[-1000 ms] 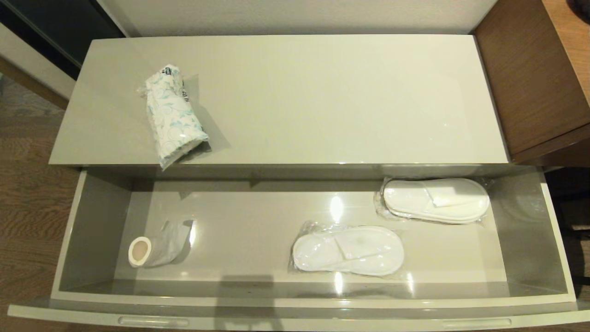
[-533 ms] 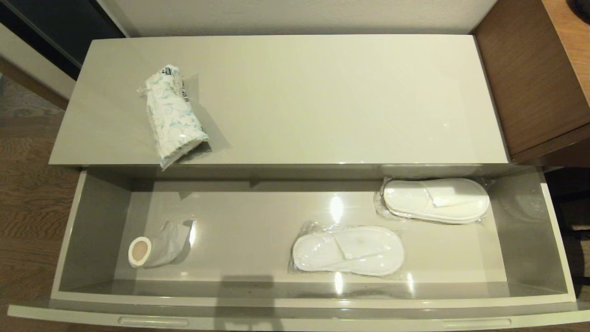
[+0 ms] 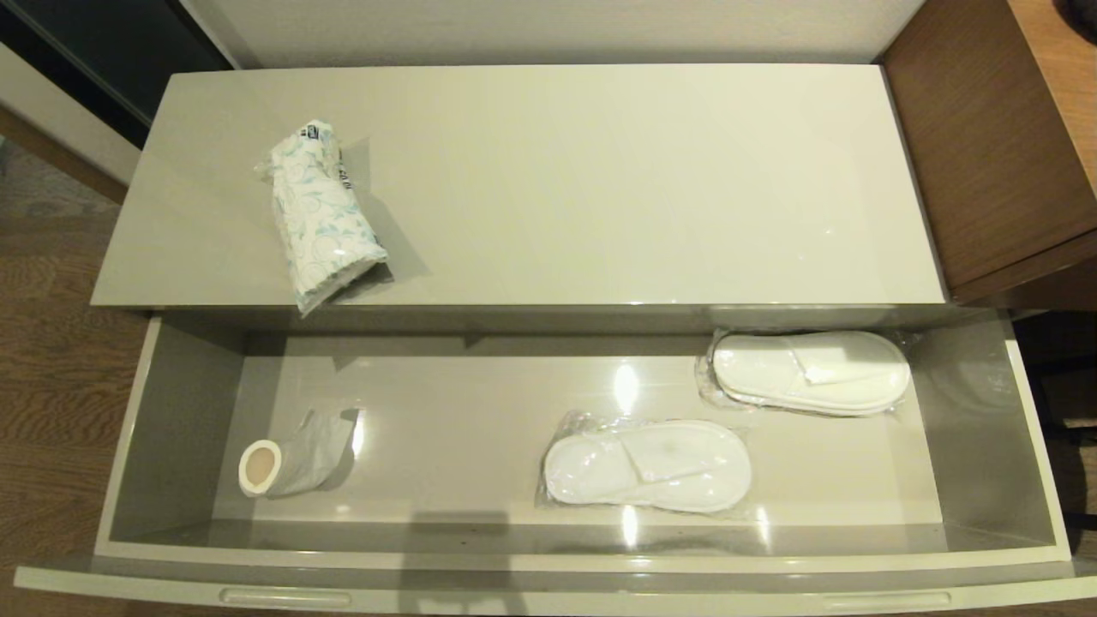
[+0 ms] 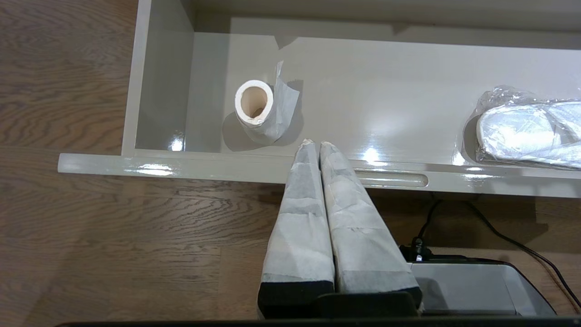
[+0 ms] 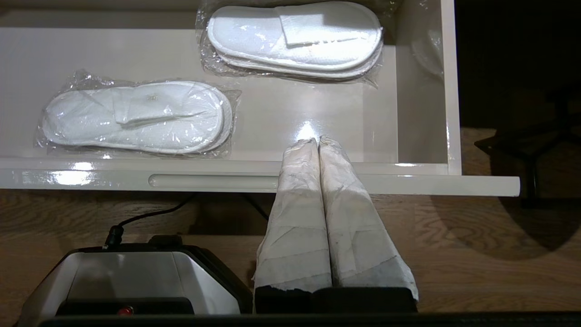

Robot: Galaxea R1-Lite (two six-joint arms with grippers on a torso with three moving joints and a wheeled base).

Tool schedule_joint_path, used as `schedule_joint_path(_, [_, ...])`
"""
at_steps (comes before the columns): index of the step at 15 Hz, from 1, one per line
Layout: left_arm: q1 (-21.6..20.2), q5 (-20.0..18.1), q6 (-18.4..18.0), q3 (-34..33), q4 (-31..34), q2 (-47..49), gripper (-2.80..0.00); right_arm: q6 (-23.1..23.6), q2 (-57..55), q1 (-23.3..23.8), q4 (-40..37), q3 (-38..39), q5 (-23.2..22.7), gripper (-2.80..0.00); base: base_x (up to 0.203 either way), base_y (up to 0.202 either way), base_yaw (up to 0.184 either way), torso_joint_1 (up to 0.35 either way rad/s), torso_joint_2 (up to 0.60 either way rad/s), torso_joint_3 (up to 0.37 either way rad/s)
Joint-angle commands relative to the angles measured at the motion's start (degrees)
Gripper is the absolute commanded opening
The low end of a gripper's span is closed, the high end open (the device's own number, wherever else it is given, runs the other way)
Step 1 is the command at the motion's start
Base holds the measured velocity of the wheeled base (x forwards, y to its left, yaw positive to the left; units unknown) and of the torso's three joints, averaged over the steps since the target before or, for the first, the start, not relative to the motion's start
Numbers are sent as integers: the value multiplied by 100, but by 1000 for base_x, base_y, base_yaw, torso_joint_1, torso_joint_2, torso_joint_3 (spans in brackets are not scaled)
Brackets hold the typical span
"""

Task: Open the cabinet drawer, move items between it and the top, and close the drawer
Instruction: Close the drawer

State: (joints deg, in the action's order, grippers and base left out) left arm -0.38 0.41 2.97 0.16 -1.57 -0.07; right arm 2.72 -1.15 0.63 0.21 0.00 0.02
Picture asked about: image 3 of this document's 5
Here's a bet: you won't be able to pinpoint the blue patterned tissue pack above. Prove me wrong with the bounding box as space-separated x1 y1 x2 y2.
255 120 388 318

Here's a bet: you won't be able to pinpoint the white glossy drawer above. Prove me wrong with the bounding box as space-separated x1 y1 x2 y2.
13 307 1097 617

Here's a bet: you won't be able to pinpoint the white glossy cabinet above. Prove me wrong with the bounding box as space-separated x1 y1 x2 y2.
90 64 950 309

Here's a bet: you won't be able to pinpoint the white slippers in plastic bag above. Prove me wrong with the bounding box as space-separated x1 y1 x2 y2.
536 410 755 517
696 328 914 419

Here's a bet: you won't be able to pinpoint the grey roll with beige core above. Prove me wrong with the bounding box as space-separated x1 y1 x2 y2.
237 408 361 500

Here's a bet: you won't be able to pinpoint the brown wooden cabinet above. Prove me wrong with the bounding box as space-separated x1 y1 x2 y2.
883 0 1097 311

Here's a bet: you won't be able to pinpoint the dark sliding door panel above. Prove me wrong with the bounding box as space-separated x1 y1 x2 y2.
0 0 234 148

